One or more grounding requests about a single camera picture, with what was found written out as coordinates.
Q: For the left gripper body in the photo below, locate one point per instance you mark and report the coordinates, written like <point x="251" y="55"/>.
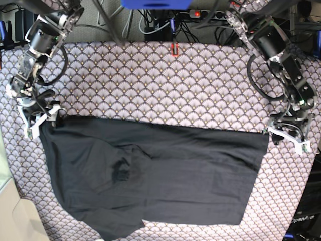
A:
<point x="295" y="123"/>

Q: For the beige furniture edge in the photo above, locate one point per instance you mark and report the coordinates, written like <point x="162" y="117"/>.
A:
<point x="19" y="217"/>

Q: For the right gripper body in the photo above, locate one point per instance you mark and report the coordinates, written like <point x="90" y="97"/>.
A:
<point x="36" y="103"/>

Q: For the black OpenArm box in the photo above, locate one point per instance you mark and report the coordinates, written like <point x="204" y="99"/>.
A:
<point x="305" y="224"/>

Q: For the patterned scallop tablecloth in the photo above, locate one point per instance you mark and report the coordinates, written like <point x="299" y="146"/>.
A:
<point x="205" y="86"/>

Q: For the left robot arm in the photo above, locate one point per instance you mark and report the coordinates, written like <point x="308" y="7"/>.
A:
<point x="266" y="39"/>

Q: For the white power strip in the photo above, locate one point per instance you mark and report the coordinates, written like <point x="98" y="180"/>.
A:
<point x="201" y="14"/>

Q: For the dark navy T-shirt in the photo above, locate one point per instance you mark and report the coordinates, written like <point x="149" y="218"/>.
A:
<point x="113" y="175"/>

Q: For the red black table clamp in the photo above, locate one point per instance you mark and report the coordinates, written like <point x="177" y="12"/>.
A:
<point x="174" y="49"/>

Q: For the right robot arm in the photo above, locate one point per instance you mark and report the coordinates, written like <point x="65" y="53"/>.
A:
<point x="44" y="38"/>

